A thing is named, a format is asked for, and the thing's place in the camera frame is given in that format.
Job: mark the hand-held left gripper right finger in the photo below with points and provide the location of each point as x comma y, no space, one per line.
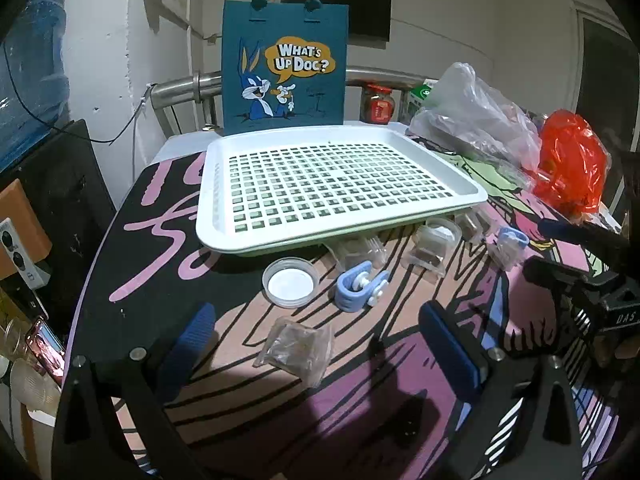
450,345

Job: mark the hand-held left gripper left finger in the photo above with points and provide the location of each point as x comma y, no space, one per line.
192,345

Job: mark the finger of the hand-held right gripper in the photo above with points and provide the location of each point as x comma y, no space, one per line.
555,227
545,270

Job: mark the small clear box brown contents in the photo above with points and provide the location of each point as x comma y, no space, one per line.
440,235
362,255
475,225
422,263

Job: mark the large clear box brown contents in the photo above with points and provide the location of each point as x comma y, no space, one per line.
295,350

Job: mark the blue clip with white rollers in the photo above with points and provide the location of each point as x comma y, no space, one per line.
350,300

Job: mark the round white lid container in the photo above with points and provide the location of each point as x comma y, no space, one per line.
290,285

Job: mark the white slotted plastic tray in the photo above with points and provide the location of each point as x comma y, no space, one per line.
350,140

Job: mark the red plastic bag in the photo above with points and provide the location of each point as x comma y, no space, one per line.
565,160

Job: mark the printed cartoon table mat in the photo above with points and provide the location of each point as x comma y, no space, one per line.
300,410

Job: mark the clear plastic bag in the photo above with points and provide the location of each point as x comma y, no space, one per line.
470,110

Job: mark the pink phone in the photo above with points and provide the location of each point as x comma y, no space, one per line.
45,347

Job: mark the dark door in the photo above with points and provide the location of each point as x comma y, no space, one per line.
605,70

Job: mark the stack of clear plastic cups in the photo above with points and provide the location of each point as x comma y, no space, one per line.
30,385

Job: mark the green carton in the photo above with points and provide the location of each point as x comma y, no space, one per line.
415,100

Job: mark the white power strip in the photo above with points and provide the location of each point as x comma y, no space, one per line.
17,255

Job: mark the black water dispenser cabinet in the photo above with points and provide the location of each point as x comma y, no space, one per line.
65,195

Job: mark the red sauce jar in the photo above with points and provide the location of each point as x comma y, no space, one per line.
378,107

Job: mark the wooden box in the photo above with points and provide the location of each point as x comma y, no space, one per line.
25,200

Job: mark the teal cartoon tote bag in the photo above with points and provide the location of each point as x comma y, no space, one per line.
300,105

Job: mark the blue water jug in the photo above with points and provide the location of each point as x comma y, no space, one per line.
35,60

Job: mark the metal rail pipe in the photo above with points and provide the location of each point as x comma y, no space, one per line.
180,89

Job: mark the black wall television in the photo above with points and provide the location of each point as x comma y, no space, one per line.
360,10

